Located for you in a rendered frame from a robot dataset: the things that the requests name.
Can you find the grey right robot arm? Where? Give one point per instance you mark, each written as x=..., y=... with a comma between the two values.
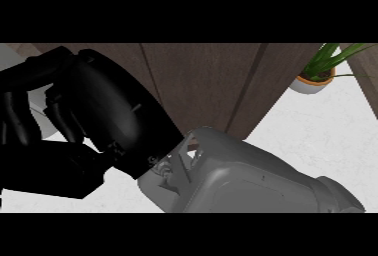
x=246, y=186

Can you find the green plant in white pot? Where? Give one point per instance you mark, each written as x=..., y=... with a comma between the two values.
x=308, y=87

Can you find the brown wooden cabinet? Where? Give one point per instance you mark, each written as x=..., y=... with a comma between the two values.
x=275, y=80

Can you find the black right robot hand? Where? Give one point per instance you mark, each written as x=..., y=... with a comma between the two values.
x=108, y=106

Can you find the brown wooden panel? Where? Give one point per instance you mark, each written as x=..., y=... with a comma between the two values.
x=370, y=87

